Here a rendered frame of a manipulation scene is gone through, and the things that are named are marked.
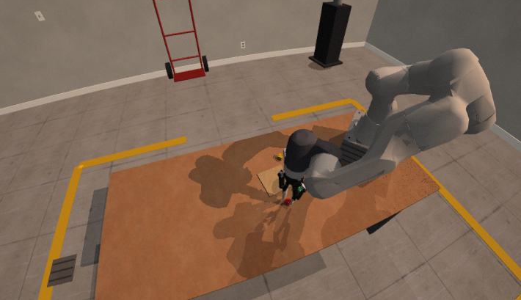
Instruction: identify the tan mat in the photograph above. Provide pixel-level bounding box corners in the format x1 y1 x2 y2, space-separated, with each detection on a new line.
257 164 284 196

